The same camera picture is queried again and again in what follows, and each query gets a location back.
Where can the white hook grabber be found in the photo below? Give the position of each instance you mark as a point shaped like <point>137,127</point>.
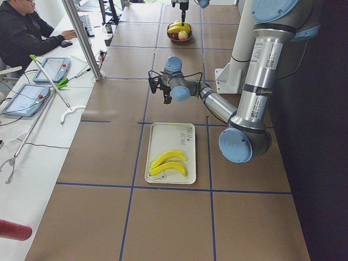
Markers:
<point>70,109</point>

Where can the green clip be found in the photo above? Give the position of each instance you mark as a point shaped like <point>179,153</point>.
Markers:
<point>63,83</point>

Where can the black computer mouse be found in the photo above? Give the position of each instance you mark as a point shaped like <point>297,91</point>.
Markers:
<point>66,43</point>

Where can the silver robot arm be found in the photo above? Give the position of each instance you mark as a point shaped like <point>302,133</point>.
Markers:
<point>202,3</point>
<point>244,85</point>

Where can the near blue teach pendant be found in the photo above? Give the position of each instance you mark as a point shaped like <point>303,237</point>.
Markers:
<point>27,100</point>

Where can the seated person in black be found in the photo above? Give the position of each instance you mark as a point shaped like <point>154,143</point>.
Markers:
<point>24,32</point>

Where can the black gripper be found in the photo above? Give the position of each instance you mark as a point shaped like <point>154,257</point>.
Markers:
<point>165,92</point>
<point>181,4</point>

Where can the orange black connector block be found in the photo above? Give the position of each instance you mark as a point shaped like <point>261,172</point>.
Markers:
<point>101,55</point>

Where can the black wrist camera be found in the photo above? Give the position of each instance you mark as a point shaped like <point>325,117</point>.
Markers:
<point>154,84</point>

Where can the blue teach pendant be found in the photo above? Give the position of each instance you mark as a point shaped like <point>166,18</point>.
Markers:
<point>27,100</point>
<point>56,68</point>

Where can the red cylinder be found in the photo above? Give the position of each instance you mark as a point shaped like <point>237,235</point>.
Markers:
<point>15,231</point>

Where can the computer keyboard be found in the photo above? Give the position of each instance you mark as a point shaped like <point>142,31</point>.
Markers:
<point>86,22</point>

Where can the white support column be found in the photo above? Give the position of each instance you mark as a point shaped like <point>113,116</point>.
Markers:
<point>231,78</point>

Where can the white plastic tray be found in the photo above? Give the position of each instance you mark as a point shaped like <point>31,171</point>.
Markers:
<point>172,136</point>

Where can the far blue teach pendant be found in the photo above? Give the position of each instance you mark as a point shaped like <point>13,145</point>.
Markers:
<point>56,68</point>

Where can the yellow banana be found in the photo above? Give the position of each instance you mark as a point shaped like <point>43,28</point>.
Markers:
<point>177,29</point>
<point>168,155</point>
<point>175,24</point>
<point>173,165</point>

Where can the brown wicker basket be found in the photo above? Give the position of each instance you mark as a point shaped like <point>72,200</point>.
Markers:
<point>190,35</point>

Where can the aluminium frame post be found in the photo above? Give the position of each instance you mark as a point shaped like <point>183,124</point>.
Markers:
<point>82,37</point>

